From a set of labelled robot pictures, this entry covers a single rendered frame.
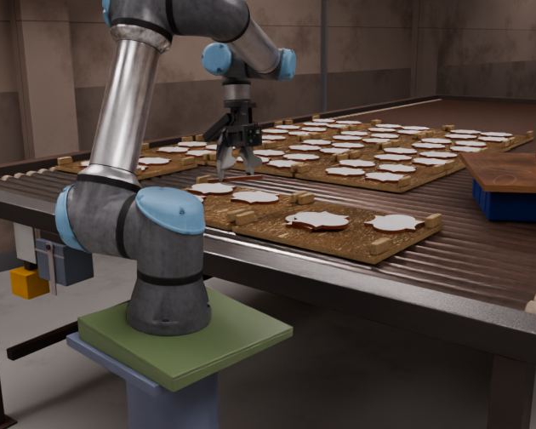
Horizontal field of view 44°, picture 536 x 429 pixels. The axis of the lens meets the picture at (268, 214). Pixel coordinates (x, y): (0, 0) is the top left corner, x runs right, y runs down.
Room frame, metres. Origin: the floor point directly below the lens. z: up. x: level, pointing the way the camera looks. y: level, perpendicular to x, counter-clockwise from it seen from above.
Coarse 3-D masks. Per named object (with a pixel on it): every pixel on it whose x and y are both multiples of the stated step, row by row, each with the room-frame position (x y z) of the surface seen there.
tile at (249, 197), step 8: (240, 192) 1.93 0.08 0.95; (248, 192) 1.93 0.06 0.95; (256, 192) 1.92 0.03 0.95; (264, 192) 1.92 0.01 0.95; (232, 200) 1.85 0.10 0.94; (240, 200) 1.84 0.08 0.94; (248, 200) 1.83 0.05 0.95; (256, 200) 1.83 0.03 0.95; (264, 200) 1.83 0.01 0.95; (272, 200) 1.82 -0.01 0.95
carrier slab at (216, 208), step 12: (204, 204) 1.82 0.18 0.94; (216, 204) 1.82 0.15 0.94; (228, 204) 1.82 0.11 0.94; (240, 204) 1.82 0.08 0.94; (264, 204) 1.82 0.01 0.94; (276, 204) 1.81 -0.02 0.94; (288, 204) 1.81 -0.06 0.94; (204, 216) 1.69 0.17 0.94; (216, 216) 1.69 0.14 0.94; (228, 228) 1.61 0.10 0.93
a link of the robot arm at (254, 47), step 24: (192, 0) 1.22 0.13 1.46; (216, 0) 1.24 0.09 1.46; (240, 0) 1.29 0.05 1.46; (192, 24) 1.23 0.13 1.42; (216, 24) 1.25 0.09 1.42; (240, 24) 1.28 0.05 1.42; (240, 48) 1.38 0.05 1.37; (264, 48) 1.45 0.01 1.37; (264, 72) 1.56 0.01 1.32; (288, 72) 1.58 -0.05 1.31
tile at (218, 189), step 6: (192, 186) 2.01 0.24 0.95; (198, 186) 2.01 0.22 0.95; (204, 186) 2.01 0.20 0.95; (210, 186) 2.01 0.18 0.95; (216, 186) 2.01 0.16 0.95; (222, 186) 2.01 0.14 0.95; (228, 186) 2.01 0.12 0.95; (234, 186) 2.01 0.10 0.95; (192, 192) 1.97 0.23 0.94; (198, 192) 1.96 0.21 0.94; (204, 192) 1.93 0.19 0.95; (210, 192) 1.94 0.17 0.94; (216, 192) 1.93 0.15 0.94; (222, 192) 1.93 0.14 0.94; (228, 192) 1.94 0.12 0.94
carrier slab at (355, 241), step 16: (288, 208) 1.77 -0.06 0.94; (304, 208) 1.77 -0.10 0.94; (320, 208) 1.77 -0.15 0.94; (336, 208) 1.77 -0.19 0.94; (352, 208) 1.77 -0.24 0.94; (256, 224) 1.61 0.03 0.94; (272, 224) 1.61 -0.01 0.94; (352, 224) 1.60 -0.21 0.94; (272, 240) 1.51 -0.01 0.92; (288, 240) 1.48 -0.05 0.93; (304, 240) 1.47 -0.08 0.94; (320, 240) 1.47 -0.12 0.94; (336, 240) 1.46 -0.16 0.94; (352, 240) 1.46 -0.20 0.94; (368, 240) 1.46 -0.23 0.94; (400, 240) 1.46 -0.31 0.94; (416, 240) 1.49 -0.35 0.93; (352, 256) 1.37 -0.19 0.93; (368, 256) 1.35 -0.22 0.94; (384, 256) 1.37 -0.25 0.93
